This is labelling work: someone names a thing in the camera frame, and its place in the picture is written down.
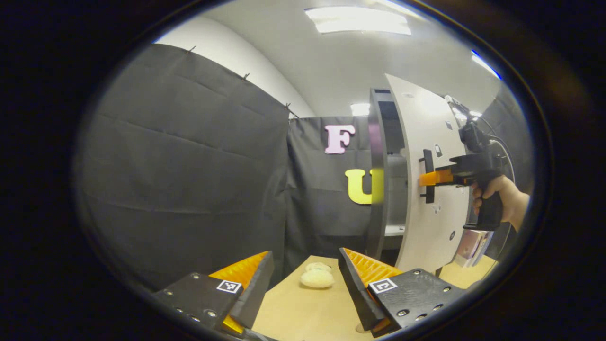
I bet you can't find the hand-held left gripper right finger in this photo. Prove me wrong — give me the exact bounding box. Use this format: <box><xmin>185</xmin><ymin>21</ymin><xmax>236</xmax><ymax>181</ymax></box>
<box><xmin>338</xmin><ymin>247</ymin><xmax>467</xmax><ymax>338</ymax></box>

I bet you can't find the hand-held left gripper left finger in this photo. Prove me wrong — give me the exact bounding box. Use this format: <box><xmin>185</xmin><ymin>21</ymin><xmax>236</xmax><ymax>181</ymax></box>
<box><xmin>154</xmin><ymin>251</ymin><xmax>275</xmax><ymax>337</ymax></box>

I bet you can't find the light grey cabinet door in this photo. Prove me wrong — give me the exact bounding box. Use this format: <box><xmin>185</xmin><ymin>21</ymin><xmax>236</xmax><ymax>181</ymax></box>
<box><xmin>384</xmin><ymin>73</ymin><xmax>474</xmax><ymax>274</ymax></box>

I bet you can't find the dark grey cabinet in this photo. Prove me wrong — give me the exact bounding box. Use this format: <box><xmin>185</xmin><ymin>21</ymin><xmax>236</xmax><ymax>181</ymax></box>
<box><xmin>365</xmin><ymin>88</ymin><xmax>409</xmax><ymax>266</ymax></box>

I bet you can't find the cream plush toy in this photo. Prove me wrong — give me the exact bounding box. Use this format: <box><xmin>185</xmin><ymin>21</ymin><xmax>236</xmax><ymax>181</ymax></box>
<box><xmin>300</xmin><ymin>262</ymin><xmax>336</xmax><ymax>289</ymax></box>

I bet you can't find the purple cover book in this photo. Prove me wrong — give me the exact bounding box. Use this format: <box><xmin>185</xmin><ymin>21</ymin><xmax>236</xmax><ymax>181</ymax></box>
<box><xmin>454</xmin><ymin>230</ymin><xmax>484</xmax><ymax>267</ymax></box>

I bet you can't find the grey spine book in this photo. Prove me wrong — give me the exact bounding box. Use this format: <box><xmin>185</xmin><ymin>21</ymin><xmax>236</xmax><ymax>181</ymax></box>
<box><xmin>477</xmin><ymin>231</ymin><xmax>494</xmax><ymax>269</ymax></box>

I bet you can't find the black backdrop cloth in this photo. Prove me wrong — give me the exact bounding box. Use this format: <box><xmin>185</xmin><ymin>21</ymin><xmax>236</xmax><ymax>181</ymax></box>
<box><xmin>73</xmin><ymin>44</ymin><xmax>535</xmax><ymax>292</ymax></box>

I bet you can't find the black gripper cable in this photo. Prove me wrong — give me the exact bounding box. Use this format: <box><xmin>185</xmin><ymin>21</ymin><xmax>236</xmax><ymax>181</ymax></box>
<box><xmin>476</xmin><ymin>115</ymin><xmax>517</xmax><ymax>185</ymax></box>

